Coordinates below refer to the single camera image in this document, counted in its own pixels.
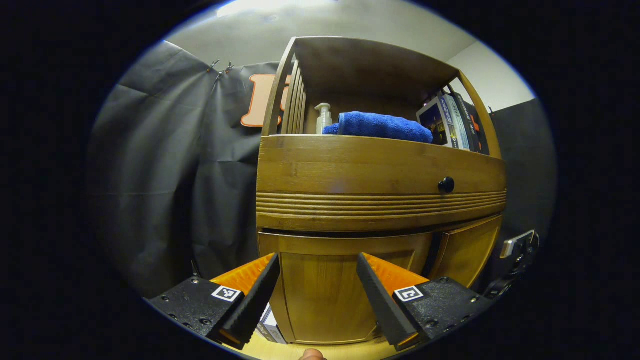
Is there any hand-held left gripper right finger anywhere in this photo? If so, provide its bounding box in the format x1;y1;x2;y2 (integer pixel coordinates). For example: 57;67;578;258
356;252;493;352

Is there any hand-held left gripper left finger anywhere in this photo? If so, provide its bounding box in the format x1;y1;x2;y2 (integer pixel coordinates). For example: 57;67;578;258
145;252;281;351

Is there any wooden cabinet door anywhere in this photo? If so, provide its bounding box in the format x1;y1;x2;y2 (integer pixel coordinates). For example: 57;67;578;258
429;215;503;288
257;232;433;346

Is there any wooden double-door shoe cabinet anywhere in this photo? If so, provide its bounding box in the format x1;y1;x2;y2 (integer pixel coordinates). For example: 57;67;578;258
255;36;508;347

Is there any wooden drawer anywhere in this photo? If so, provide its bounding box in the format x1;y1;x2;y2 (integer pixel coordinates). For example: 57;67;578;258
256;135;507;233

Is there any black spine book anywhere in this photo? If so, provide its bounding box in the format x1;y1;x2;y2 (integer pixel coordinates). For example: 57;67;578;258
452;92;491;156

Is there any grey white spine book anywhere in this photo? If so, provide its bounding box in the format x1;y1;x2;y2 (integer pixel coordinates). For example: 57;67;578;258
442;94;471;151

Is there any dark cover book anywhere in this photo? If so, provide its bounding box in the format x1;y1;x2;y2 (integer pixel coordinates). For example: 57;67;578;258
416;96;453;148

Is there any blue folded towel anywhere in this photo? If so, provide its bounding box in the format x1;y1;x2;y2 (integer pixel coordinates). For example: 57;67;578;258
322;111;434;144

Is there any white pump bottle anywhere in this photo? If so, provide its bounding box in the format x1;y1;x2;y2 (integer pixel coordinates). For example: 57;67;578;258
315;103;333;135

